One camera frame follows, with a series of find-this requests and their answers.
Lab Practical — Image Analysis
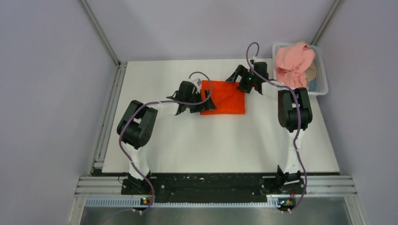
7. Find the beige garment in basket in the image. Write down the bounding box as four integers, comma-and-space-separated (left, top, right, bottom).
305, 61, 317, 83

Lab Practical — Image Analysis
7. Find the white plastic basket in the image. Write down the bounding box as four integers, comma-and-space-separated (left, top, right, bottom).
269, 43, 329, 96

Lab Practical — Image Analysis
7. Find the orange t-shirt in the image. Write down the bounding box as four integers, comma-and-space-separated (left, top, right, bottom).
200, 81, 246, 115

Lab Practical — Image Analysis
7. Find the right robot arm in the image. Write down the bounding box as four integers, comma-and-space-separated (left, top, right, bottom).
226, 60, 313, 193

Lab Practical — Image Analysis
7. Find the aluminium frame rail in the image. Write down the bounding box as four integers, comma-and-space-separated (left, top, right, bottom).
88, 61, 128, 175
67, 175, 368, 225

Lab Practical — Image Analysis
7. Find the aluminium frame rail front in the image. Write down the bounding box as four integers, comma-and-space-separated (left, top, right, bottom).
67, 175, 368, 225

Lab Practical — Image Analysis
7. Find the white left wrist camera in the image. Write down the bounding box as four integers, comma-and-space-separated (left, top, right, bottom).
191, 78, 202, 93

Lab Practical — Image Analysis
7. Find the aluminium frame rail left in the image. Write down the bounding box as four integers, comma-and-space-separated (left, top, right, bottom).
88, 61, 128, 175

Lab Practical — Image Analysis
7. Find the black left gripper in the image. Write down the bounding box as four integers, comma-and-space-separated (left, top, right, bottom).
185, 89, 216, 113

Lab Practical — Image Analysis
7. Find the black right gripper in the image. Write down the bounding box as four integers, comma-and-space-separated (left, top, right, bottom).
226, 65, 258, 94

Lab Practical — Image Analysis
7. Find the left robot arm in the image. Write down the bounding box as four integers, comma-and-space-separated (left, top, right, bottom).
116, 79, 216, 194

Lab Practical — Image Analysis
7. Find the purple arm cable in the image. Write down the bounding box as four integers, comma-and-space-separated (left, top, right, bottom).
245, 42, 308, 214
118, 71, 214, 215

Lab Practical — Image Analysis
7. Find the blue garment in basket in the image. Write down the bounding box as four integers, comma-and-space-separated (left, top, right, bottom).
307, 79, 317, 92

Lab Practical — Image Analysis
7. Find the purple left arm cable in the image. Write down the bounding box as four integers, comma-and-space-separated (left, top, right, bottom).
118, 71, 214, 215

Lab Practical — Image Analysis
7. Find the pink t-shirt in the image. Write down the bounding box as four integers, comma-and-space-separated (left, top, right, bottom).
274, 42, 316, 89

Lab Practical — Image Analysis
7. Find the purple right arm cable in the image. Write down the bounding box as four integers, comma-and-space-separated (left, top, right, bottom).
245, 42, 308, 214

